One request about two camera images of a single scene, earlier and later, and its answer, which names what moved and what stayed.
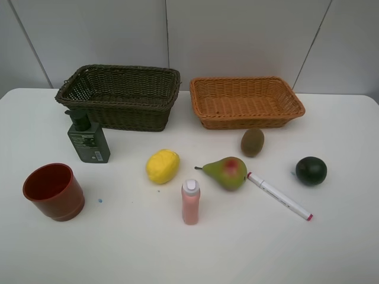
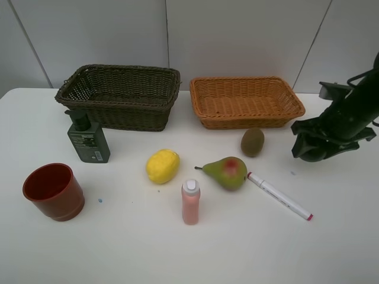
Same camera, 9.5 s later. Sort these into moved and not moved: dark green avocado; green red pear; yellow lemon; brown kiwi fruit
Moved: dark green avocado
Not moved: brown kiwi fruit; green red pear; yellow lemon
